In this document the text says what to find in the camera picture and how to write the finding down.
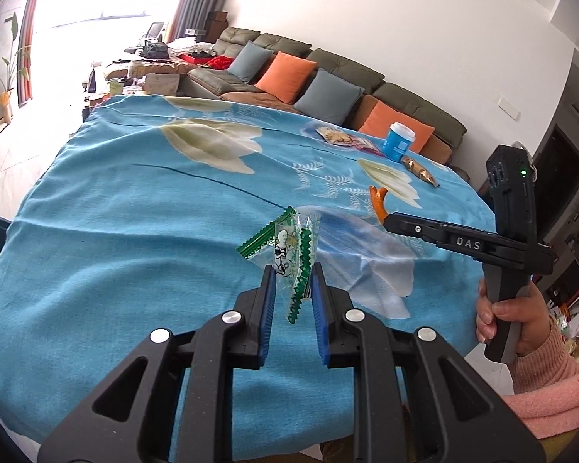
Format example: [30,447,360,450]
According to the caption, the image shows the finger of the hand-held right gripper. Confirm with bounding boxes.
[383,211,445,248]

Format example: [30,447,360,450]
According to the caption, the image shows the person's right hand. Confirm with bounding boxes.
[476,277,557,356]

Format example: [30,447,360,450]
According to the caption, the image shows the brown paper bag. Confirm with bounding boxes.
[144,73,181,96]

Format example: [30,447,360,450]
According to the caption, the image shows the blue paper cup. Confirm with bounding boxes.
[381,122,416,163]

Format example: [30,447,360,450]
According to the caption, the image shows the clear plastic film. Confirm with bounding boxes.
[317,211,416,320]

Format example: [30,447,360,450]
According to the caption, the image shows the person's right forearm pink sleeve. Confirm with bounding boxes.
[504,319,579,438]

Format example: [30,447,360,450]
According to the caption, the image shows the grey and orange curtain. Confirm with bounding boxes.
[16,0,42,108]
[166,0,240,45]

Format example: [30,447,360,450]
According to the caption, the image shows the dark cabinet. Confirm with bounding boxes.
[530,105,579,350]

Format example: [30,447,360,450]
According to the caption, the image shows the open snack packet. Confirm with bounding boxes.
[317,126,385,157]

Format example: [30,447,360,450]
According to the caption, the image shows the blue-grey pillow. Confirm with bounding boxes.
[293,68,366,127]
[226,41,276,84]

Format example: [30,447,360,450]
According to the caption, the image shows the blue floral tablecloth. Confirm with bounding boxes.
[0,93,501,450]

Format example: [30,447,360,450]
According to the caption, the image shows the tall leafy plant yellow pot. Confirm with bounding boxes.
[0,12,32,122]

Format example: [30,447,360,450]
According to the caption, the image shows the black office chair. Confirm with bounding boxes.
[125,21,166,54]

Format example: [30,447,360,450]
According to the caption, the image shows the green candy wrapper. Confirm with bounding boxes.
[235,206,322,325]

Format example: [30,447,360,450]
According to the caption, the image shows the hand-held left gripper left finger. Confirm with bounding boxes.
[37,265,277,463]

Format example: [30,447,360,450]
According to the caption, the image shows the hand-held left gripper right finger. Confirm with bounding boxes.
[310,264,546,463]

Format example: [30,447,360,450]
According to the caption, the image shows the orange peel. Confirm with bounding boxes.
[369,185,392,225]

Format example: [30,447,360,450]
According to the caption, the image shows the brown cardboard boxes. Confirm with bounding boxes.
[206,10,229,35]

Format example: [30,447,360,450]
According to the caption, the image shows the gold snack wrapper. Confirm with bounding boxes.
[399,155,440,188]

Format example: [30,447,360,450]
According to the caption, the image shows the orange pillow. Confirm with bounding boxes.
[256,51,318,104]
[358,101,436,154]

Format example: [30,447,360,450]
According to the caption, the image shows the brown sectional sofa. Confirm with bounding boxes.
[178,26,468,166]

